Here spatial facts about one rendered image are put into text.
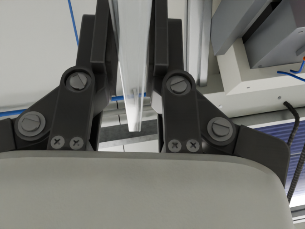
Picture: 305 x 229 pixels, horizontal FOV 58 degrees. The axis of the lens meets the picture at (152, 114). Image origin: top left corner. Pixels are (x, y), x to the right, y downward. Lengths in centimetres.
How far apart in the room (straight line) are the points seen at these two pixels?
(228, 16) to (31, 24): 170
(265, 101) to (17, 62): 181
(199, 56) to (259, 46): 14
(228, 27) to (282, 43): 9
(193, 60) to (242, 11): 16
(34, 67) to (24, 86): 17
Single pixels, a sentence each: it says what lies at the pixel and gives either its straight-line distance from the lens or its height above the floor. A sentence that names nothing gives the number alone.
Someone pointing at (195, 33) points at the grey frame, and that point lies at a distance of 53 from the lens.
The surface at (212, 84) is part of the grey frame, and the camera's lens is 59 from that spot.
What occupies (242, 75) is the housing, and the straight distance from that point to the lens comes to 49.
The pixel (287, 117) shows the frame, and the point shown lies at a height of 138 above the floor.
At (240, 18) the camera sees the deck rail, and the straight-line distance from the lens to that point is 43.
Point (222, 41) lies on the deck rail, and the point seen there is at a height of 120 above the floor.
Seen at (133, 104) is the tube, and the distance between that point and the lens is 21.
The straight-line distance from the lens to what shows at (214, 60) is 72.
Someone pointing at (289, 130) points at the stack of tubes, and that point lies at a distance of 68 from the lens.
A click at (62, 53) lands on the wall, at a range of 208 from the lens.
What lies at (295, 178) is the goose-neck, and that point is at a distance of 57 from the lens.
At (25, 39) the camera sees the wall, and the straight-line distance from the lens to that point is 209.
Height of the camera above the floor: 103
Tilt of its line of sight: 34 degrees up
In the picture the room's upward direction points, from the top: 176 degrees clockwise
